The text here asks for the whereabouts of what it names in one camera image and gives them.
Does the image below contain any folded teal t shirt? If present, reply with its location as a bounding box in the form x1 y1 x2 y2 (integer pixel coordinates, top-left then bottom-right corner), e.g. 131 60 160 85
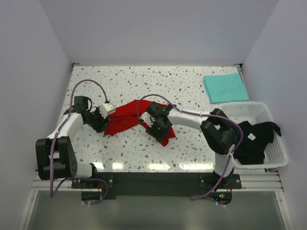
203 73 249 104

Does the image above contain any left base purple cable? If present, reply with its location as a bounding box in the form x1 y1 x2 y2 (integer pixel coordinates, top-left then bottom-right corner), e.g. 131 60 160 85
81 177 111 206

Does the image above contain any white plastic laundry basket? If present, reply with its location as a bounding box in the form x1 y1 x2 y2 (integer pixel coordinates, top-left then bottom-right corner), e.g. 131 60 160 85
220 102 288 169

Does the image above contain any red t shirt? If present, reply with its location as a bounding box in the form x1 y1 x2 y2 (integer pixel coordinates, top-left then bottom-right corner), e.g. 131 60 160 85
104 100 176 147

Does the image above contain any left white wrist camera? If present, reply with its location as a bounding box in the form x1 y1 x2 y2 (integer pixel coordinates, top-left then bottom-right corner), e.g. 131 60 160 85
99 103 116 118

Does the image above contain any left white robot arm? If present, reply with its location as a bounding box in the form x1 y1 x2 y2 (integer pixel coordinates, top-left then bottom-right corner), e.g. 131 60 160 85
35 96 116 188

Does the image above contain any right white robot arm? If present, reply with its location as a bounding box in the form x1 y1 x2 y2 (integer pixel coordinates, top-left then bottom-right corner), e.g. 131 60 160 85
140 102 244 188

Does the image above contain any black t shirt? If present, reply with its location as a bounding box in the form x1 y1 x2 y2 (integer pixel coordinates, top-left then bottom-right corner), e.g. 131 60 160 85
233 121 282 165

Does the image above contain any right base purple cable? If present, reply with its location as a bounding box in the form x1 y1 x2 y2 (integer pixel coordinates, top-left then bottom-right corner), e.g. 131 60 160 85
189 167 236 204

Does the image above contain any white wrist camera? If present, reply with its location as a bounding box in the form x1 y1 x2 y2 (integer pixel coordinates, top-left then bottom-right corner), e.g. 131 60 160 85
99 103 116 118
140 112 155 127

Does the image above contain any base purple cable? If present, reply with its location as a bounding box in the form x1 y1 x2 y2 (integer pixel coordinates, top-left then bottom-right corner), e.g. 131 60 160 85
81 177 111 206
189 167 236 204

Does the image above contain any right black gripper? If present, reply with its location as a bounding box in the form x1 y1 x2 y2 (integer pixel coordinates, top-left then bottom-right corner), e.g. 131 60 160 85
146 118 171 143

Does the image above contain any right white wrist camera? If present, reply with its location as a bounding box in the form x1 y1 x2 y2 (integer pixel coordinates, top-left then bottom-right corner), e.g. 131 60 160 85
140 112 155 127

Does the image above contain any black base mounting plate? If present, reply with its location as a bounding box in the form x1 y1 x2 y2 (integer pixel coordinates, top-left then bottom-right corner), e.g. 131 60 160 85
71 172 242 204

